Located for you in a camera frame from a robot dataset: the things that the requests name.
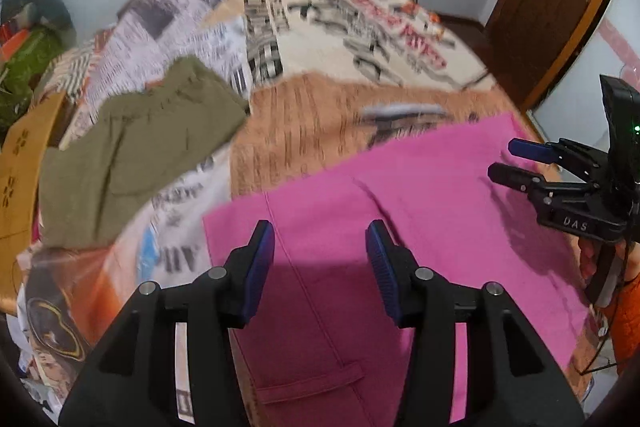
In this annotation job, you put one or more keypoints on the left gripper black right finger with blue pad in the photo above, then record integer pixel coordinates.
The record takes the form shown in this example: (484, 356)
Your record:
(512, 378)

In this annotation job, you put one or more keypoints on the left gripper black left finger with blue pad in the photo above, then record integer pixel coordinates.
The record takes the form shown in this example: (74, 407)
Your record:
(129, 378)

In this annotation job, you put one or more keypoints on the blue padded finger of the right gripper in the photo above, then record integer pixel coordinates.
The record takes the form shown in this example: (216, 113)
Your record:
(544, 153)

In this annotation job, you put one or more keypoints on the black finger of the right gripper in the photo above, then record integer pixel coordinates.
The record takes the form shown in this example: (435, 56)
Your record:
(517, 179)

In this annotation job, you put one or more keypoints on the pink pants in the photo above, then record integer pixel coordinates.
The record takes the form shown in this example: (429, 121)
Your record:
(321, 350)

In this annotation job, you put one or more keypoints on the orange sleeve forearm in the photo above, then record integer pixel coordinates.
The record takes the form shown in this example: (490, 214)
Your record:
(623, 315)

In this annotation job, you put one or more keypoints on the person's right hand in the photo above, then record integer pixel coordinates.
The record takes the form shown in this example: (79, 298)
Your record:
(588, 257)

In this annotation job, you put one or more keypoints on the newspaper print bedspread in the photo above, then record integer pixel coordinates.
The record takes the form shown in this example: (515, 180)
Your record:
(325, 80)

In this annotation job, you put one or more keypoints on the olive green folded pants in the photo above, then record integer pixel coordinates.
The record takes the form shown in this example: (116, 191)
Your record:
(141, 142)

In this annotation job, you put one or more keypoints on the pile of colourful clothes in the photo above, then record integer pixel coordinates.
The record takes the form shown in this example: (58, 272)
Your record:
(35, 33)

